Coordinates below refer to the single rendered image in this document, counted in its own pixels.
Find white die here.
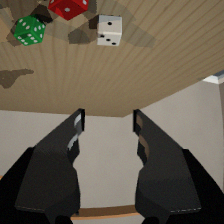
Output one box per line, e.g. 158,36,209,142
96,15,122,46

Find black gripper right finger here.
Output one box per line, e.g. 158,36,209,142
133,109,224,224

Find tan flat mat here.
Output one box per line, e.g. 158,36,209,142
0,14,17,43

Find red die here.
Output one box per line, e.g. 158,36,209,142
48,0,89,21

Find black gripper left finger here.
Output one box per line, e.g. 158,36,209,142
0,108,85,224

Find green die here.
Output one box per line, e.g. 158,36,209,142
14,14,46,46

